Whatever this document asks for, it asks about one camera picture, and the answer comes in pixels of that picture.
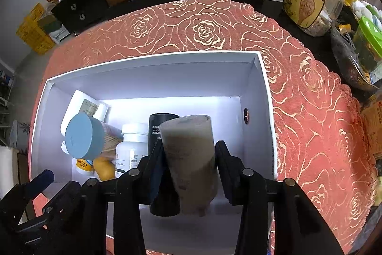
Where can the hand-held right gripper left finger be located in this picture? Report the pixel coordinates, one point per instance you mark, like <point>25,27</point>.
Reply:
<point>157,174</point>

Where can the white pill bottle red label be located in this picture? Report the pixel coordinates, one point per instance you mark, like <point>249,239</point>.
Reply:
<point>131,147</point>

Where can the stack of yellow plastic crates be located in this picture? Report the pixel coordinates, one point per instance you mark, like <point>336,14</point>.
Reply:
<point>34,31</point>

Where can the green cardboard box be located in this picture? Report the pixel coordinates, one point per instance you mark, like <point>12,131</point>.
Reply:
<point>49,23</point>

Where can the beige tube bottle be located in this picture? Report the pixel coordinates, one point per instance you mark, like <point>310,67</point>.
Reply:
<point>191,159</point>

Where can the large white bottle tan label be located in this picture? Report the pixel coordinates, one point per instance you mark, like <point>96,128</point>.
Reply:
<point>76,105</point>

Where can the white storage shelf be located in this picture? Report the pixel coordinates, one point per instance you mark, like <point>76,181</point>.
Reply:
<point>6,87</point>

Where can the black cylindrical bottle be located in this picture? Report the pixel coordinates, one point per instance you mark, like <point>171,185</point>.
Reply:
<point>155,126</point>

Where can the green lid jar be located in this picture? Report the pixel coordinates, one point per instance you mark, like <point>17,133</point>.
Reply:
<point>368,40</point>

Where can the grey flower-pattern stool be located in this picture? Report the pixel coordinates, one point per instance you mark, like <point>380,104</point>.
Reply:
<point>21,135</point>

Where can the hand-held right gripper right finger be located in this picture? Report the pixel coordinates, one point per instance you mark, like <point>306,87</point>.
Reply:
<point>224,177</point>

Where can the white cardboard box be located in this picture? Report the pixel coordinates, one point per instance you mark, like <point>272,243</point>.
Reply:
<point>191,81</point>

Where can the yellow toy mango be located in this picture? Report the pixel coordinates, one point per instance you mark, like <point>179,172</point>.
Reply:
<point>104,170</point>

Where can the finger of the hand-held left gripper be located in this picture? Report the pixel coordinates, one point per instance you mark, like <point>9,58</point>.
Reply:
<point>41,180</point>
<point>59,201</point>

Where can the toothpick jar with blue lid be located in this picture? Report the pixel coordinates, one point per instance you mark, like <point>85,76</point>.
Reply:
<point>82,135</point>

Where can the bag of white items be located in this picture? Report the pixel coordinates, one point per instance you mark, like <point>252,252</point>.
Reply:
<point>365,11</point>

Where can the red rose-pattern tablecloth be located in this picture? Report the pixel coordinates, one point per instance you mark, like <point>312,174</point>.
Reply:
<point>313,123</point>

